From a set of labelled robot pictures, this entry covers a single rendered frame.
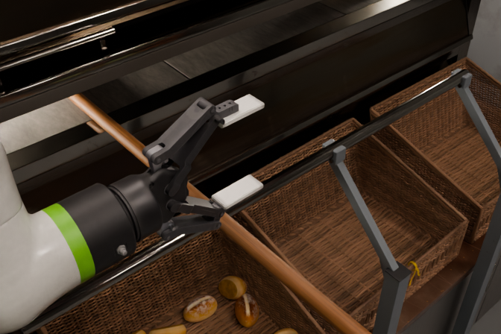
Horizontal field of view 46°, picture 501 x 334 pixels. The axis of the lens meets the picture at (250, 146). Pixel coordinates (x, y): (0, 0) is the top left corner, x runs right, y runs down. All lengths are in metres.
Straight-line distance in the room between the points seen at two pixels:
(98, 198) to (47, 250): 0.08
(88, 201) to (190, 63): 0.97
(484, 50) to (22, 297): 3.60
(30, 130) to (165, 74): 0.37
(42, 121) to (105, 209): 0.80
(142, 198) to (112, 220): 0.05
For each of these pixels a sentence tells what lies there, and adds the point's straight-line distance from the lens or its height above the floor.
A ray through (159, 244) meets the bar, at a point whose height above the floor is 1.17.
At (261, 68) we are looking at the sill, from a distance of 1.60.
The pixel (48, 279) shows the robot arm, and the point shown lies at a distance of 0.65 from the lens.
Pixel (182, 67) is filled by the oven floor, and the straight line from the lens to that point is 1.58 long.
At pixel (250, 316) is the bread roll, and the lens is 1.66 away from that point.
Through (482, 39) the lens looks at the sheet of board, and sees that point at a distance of 4.00.
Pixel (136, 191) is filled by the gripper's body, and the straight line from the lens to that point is 0.69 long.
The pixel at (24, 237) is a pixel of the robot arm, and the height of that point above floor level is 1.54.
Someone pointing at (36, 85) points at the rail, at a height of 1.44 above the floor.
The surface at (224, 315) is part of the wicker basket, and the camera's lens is 1.72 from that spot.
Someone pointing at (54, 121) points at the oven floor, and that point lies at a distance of 1.44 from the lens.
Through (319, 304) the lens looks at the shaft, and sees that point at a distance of 0.98.
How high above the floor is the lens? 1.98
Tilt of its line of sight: 38 degrees down
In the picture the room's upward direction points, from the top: straight up
